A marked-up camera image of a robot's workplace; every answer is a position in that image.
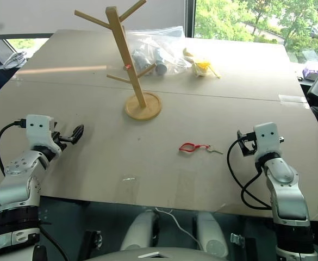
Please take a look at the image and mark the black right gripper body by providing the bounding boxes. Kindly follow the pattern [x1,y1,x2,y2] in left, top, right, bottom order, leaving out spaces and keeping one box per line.
[242,132,258,156]

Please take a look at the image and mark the yellow crumpled bag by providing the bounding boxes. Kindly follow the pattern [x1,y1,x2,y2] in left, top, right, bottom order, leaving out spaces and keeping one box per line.
[184,47,222,80]

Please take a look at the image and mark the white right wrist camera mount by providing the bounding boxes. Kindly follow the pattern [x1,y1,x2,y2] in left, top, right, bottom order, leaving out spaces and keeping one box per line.
[252,122,281,160]

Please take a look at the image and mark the wooden tree-shaped hanging rack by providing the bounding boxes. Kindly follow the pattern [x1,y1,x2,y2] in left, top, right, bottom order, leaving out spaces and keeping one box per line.
[74,0,163,121]

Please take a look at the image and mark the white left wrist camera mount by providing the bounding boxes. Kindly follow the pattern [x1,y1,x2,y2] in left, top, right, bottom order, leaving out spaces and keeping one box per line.
[24,114,62,157]

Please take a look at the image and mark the dark grey cylinder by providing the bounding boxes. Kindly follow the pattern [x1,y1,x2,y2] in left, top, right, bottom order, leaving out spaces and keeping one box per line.
[132,48,152,72]
[153,47,168,77]

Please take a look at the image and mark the white rounded robot leg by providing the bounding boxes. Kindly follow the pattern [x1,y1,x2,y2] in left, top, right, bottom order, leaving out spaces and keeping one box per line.
[196,211,229,258]
[120,209,160,251]

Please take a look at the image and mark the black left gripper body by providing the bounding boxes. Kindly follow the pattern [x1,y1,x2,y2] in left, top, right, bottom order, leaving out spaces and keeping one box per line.
[49,122,68,151]

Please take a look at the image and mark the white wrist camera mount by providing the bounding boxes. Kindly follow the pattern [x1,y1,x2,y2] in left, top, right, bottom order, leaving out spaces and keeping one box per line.
[24,114,62,157]
[252,122,281,160]

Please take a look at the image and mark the dark window frame post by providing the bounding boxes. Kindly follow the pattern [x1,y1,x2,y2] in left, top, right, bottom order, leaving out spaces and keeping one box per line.
[184,0,198,39]

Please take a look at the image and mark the black table bracket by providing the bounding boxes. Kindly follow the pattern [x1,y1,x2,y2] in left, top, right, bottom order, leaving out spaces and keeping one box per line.
[230,232,258,257]
[82,229,103,257]

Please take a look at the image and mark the black cable under table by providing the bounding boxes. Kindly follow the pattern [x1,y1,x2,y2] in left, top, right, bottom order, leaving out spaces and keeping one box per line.
[37,219,70,261]

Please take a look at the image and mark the thin white cable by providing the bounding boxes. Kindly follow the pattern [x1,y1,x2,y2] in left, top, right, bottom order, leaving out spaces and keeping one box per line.
[154,207,203,250]

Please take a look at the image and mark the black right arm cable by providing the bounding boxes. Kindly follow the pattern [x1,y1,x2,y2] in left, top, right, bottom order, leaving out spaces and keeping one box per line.
[227,139,274,210]

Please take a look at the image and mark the clear plastic zip bag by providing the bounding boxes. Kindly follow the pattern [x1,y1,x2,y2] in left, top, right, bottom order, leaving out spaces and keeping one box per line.
[124,25,192,77]

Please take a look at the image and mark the key with red strap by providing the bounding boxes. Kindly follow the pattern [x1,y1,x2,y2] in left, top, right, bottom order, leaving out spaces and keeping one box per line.
[178,142,225,156]

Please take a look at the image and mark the grey robot torso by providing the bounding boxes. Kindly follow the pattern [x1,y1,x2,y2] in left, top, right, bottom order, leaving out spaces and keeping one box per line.
[84,246,232,261]

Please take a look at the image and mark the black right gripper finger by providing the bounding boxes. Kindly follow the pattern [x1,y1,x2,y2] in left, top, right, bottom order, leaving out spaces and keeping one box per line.
[236,130,247,150]
[241,146,256,158]

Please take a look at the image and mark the purple packet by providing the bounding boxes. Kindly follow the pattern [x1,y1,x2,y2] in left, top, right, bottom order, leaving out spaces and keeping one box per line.
[302,60,318,81]

